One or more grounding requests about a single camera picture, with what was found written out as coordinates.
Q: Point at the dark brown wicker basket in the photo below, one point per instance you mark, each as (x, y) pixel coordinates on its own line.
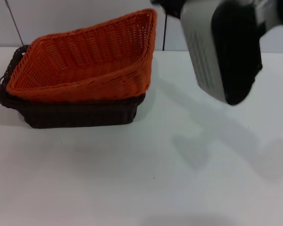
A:
(80, 115)

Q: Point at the orange wicker basket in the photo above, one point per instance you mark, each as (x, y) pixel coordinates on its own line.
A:
(85, 70)

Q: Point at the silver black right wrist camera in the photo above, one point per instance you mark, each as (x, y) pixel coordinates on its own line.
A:
(221, 54)

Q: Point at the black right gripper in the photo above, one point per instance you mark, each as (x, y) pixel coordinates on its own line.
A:
(171, 7)

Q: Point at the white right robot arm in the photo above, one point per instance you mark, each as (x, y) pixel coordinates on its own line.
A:
(277, 13)

